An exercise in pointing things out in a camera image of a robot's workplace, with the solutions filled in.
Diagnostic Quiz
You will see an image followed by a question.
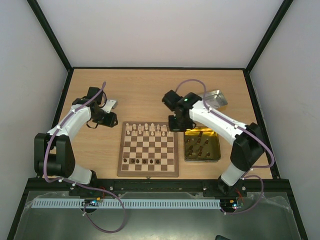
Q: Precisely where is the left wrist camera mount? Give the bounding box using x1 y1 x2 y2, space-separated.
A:
102 99 118 113

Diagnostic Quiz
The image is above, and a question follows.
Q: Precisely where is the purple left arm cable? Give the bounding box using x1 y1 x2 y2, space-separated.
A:
42 81 127 234

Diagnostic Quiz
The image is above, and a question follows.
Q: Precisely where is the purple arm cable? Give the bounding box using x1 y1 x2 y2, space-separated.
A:
174 79 276 216
42 81 127 234

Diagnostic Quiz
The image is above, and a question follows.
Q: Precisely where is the wooden chessboard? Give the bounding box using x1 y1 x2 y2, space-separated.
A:
117 121 179 178

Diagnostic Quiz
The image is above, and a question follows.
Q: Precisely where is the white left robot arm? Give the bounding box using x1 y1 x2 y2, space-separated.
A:
34 83 118 185

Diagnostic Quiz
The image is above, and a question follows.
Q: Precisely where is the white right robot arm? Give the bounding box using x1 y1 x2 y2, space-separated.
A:
162 90 266 196

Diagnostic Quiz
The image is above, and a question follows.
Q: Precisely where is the gold tin tray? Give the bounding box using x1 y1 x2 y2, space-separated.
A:
183 126 221 163

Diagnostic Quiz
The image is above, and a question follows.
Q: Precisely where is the silver tin lid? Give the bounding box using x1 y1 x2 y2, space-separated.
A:
197 89 228 109

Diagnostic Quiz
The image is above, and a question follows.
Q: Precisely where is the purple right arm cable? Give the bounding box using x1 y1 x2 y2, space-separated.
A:
174 79 276 216

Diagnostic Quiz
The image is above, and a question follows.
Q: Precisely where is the white slotted cable duct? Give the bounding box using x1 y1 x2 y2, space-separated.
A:
30 198 221 210

